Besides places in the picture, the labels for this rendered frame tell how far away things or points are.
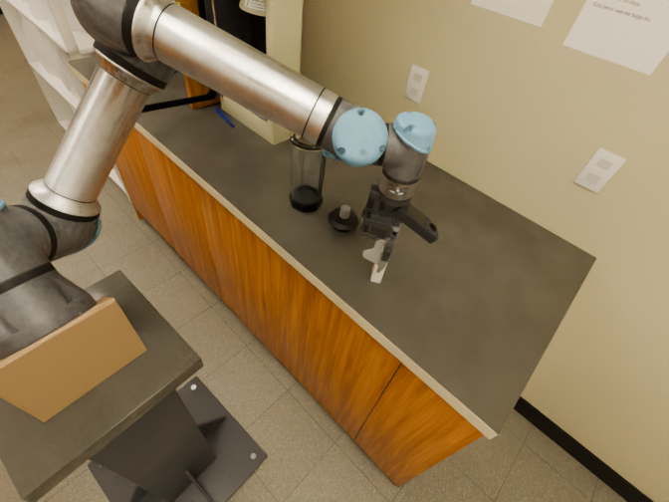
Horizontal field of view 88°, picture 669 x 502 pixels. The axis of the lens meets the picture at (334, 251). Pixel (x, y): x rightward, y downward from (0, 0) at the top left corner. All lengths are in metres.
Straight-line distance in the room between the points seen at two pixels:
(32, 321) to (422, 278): 0.80
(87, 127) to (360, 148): 0.48
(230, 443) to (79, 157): 1.26
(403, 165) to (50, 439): 0.77
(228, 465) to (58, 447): 0.95
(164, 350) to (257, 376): 1.00
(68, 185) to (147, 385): 0.40
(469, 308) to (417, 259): 0.19
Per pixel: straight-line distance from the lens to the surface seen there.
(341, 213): 0.99
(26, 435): 0.85
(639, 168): 1.23
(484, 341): 0.92
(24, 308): 0.71
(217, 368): 1.82
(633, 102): 1.19
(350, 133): 0.48
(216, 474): 1.67
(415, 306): 0.90
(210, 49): 0.54
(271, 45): 1.19
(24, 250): 0.74
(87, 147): 0.76
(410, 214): 0.74
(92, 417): 0.81
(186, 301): 2.03
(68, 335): 0.69
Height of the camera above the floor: 1.65
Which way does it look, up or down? 48 degrees down
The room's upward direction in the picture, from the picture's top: 10 degrees clockwise
